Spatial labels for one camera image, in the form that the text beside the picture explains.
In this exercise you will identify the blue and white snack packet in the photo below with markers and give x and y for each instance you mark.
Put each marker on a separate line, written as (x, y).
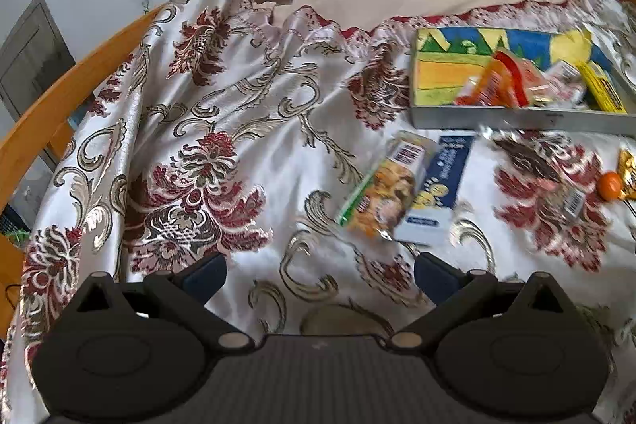
(439, 190)

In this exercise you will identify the yellow snack packet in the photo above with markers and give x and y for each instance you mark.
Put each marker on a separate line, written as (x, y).
(603, 88)

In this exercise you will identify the wooden bed frame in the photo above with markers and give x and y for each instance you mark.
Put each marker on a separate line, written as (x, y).
(74, 101)

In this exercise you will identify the clear packet dark snack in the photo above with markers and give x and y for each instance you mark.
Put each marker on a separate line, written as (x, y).
(531, 163)

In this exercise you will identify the white snack packet green label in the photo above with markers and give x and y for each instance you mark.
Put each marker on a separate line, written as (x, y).
(564, 84)

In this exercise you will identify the floral satin blanket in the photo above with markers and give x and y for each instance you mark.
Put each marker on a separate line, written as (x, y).
(223, 131)

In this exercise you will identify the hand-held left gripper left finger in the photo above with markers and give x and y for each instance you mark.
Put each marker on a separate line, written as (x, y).
(206, 275)

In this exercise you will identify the gold snack packet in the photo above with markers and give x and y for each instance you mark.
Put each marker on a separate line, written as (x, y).
(628, 173)

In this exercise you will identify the crayon drawing sheet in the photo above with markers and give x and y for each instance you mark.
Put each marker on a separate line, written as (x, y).
(447, 66)

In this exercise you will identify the red orange snack packet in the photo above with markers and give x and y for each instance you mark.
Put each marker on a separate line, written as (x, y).
(524, 74)

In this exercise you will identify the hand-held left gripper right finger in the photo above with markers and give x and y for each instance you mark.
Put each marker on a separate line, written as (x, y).
(437, 276)

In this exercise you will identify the mixed nut bar packet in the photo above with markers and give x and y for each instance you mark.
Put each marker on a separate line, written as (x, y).
(390, 193)

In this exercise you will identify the tangerine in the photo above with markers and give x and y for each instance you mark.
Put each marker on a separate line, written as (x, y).
(610, 186)

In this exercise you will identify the grey tray box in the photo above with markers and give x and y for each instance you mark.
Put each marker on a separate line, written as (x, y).
(497, 118)

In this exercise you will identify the orange rice cracker packet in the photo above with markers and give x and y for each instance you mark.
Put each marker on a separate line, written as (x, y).
(484, 84)

